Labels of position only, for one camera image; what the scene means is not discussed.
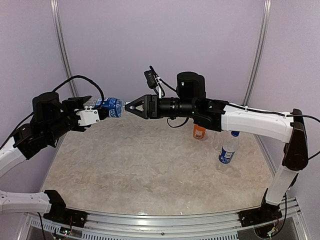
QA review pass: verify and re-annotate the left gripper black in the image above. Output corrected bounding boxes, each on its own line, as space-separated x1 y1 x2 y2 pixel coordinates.
46 96 91 142

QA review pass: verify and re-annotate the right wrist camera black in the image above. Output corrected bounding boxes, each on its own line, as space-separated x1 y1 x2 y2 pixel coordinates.
144 70 158 89

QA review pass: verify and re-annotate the blue label bottle standing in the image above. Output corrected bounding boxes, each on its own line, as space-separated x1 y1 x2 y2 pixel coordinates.
218 131 240 164

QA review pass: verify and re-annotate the right aluminium post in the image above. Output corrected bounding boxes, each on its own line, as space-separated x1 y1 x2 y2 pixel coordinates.
242 0 272 106

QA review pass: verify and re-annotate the orange drink bottle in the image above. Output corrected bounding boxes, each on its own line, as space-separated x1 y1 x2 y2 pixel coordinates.
193 124 206 140

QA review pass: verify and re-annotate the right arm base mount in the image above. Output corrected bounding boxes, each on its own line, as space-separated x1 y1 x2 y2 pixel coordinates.
238 190 283 227

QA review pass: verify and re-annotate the blue label bottle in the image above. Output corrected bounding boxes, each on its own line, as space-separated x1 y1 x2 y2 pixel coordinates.
84 97 123 120
218 131 240 164

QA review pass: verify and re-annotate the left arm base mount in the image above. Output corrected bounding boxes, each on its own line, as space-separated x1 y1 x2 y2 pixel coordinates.
43 190 88 228

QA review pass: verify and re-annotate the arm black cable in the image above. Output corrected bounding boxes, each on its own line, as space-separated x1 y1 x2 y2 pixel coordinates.
148 65 320 161
0 74 105 151

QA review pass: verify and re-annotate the clear empty bottle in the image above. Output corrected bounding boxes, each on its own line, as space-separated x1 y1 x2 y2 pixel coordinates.
212 131 224 151

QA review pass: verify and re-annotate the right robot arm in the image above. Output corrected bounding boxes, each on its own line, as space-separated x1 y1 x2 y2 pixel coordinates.
125 71 311 222

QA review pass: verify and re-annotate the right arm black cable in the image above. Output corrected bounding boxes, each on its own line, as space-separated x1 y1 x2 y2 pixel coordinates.
148 65 320 161

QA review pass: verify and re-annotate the aluminium front rail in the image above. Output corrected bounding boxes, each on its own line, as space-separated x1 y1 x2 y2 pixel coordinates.
18 197 308 240

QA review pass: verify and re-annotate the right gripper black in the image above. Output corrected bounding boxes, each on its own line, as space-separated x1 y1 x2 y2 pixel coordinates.
125 92 197 118

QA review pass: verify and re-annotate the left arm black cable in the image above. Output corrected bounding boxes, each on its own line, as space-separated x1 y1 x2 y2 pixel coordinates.
0 74 105 151

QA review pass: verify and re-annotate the aluminium post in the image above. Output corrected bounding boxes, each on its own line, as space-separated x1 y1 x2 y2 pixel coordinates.
242 0 272 106
49 0 82 101

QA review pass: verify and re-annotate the left aluminium post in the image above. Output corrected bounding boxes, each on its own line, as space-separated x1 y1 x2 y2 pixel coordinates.
49 0 82 101

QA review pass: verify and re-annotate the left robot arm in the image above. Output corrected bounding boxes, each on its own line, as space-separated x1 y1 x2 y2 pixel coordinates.
0 92 100 223

